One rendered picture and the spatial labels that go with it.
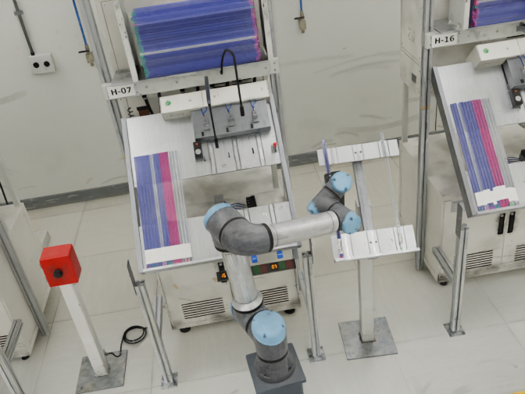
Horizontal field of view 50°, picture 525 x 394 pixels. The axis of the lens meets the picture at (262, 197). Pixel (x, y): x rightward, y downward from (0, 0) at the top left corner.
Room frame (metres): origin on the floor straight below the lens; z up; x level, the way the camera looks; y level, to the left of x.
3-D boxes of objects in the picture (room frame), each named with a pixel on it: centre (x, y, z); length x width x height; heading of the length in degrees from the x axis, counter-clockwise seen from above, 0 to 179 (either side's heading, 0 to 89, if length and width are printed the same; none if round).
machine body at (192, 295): (2.53, 0.24, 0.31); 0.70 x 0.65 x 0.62; 93
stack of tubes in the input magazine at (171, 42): (2.41, 0.18, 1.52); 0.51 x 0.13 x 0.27; 93
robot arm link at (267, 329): (1.43, 0.05, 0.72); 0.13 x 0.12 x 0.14; 26
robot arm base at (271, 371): (1.43, 0.04, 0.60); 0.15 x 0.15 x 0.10
